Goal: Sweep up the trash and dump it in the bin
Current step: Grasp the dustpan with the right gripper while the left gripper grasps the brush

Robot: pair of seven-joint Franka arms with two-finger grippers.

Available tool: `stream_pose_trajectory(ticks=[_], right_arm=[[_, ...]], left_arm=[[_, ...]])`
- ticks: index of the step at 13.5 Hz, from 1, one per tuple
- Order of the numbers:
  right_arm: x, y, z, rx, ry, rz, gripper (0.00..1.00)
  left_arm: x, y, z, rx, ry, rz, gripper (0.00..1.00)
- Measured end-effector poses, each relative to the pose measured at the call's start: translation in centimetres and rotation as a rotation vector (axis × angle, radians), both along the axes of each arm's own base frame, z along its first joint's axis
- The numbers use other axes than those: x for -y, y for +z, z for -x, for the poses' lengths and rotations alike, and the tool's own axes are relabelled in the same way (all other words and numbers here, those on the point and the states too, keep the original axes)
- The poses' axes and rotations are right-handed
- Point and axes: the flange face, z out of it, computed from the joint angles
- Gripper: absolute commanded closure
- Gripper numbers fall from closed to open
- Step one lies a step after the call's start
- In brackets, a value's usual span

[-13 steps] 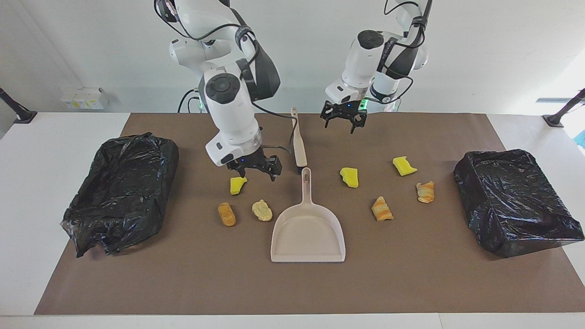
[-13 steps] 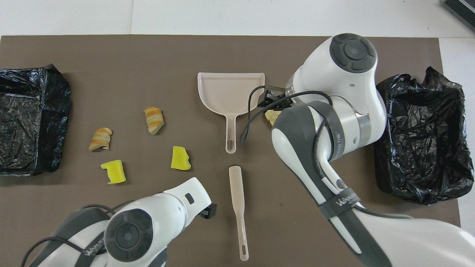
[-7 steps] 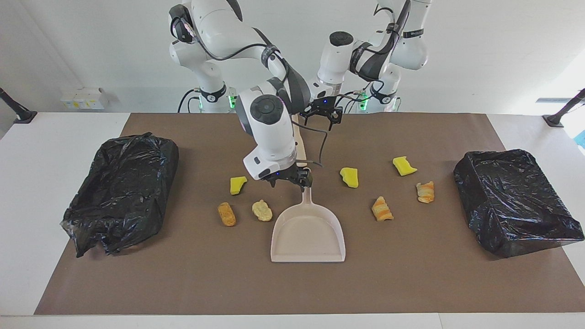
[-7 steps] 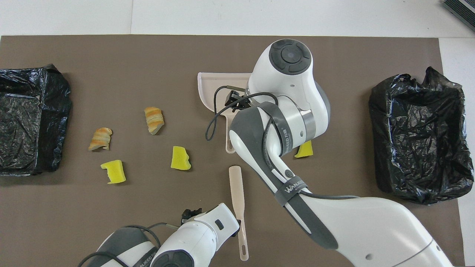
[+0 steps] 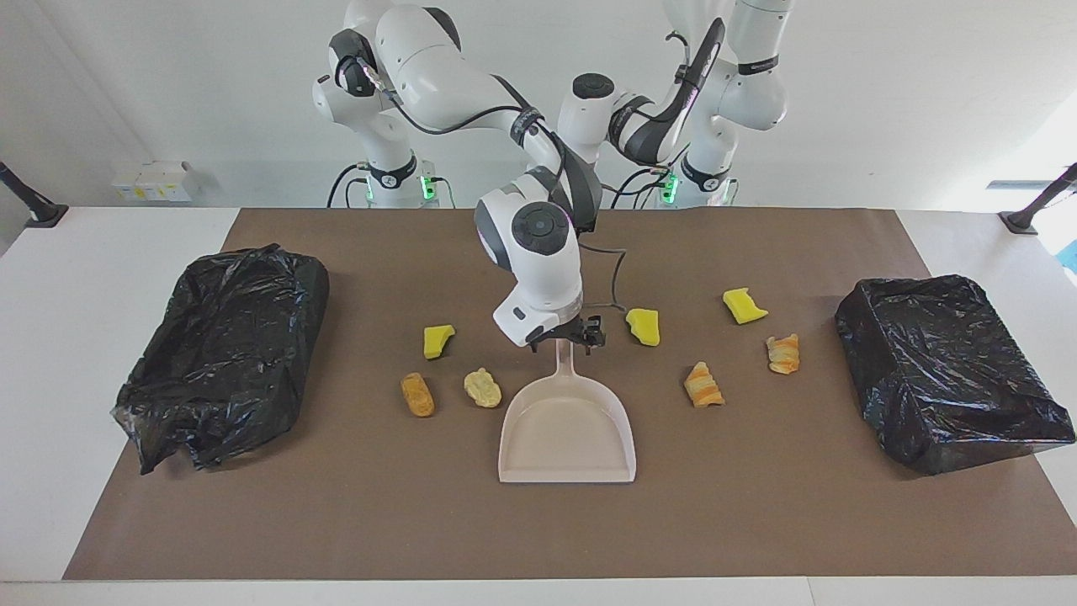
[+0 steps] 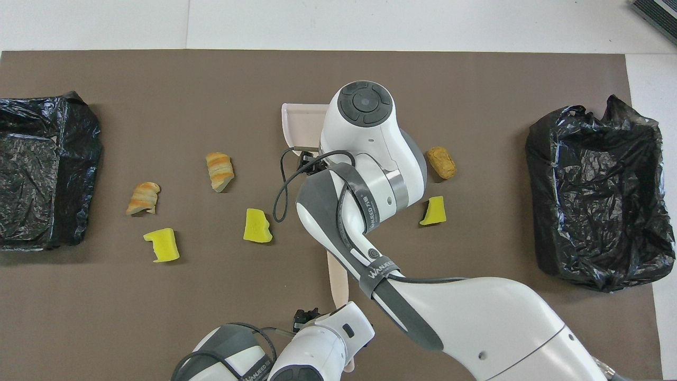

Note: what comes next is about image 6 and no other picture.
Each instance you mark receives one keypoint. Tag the beige plastic dustpan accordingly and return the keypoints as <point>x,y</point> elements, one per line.
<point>304,121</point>

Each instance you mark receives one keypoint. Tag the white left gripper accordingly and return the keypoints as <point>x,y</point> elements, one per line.
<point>344,328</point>

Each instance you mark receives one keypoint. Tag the black bag lined bin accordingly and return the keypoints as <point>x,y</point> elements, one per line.
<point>69,132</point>
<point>582,159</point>

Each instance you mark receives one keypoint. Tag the brown table mat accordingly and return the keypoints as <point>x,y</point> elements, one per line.
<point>158,317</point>

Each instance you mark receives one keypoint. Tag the brown fried nugget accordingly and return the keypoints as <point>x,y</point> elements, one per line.
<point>443,162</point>

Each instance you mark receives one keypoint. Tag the striped croissant piece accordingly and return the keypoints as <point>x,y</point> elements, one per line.
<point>219,169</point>
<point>143,198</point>

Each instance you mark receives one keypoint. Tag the grey ribbed device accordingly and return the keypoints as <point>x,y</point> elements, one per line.
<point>661,13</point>

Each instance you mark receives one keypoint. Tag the yellow sponge piece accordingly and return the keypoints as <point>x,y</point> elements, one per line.
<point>256,226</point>
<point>435,211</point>
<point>165,246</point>

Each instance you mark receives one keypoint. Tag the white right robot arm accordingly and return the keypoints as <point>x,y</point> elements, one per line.
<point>502,328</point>

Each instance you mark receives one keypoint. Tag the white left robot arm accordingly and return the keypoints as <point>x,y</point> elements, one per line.
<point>232,354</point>

